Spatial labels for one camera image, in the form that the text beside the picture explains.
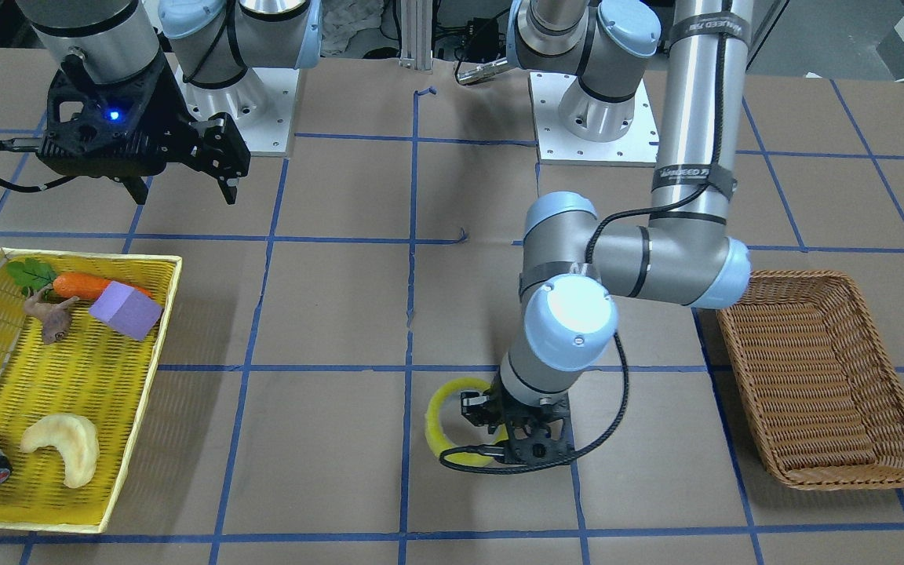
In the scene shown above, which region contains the brown toy figurine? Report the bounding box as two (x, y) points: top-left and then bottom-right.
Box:
(23, 285), (80, 344)

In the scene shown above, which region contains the orange toy carrot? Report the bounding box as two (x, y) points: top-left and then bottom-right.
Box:
(49, 272), (153, 301)

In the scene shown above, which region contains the aluminium frame post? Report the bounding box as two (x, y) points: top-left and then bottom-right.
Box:
(394, 0), (434, 74)

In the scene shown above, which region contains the yellow tape roll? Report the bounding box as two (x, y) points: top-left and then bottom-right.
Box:
(425, 377), (507, 473)

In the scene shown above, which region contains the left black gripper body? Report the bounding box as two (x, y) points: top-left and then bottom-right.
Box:
(491, 388), (574, 468)

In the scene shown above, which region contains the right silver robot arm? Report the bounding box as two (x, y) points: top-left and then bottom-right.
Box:
(18, 1), (323, 204)

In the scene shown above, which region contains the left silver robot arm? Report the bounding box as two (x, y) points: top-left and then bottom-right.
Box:
(426, 1), (753, 475)

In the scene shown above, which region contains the yellow woven tray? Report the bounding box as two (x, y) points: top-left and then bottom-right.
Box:
(0, 248), (182, 535)

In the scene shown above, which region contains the pale toy croissant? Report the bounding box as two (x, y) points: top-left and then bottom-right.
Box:
(19, 414), (100, 489)

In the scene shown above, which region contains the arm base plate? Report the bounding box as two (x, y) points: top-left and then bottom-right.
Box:
(176, 67), (304, 158)
(530, 72), (659, 167)

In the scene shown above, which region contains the purple foam block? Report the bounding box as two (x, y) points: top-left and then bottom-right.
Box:
(89, 281), (162, 342)

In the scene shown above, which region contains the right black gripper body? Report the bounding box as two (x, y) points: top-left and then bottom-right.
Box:
(36, 55), (251, 177)

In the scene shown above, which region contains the brown wicker basket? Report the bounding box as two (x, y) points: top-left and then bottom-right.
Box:
(716, 271), (904, 491)

